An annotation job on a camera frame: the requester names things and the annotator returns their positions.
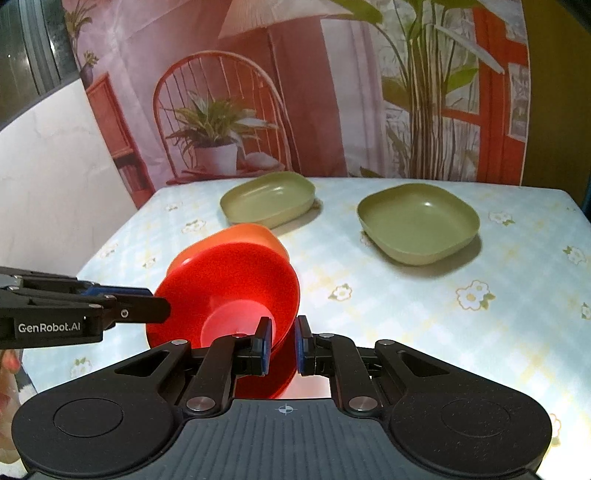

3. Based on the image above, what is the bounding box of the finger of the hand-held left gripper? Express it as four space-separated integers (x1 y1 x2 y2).
82 283 153 300
100 295 172 329

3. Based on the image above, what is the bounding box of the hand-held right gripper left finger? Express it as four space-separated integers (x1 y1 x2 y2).
113 316 273 415

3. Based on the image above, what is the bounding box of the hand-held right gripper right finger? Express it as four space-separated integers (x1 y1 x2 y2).
295 315 467 415

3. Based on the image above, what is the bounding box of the red plastic bowl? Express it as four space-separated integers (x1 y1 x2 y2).
145 244 301 400

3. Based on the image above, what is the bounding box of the orange plastic bowl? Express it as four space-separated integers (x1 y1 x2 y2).
166 223 290 278

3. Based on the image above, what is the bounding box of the person's left hand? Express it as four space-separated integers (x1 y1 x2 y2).
0 349 22 418

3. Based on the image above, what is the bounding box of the green rectangular plate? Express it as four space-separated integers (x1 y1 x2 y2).
220 171 317 230

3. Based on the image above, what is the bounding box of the green square plate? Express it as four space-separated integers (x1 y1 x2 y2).
356 183 481 267

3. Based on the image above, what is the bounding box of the dark window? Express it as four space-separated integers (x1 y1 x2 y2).
0 0 78 131

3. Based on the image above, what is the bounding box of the printed backdrop cloth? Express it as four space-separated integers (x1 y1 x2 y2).
61 0 530 209

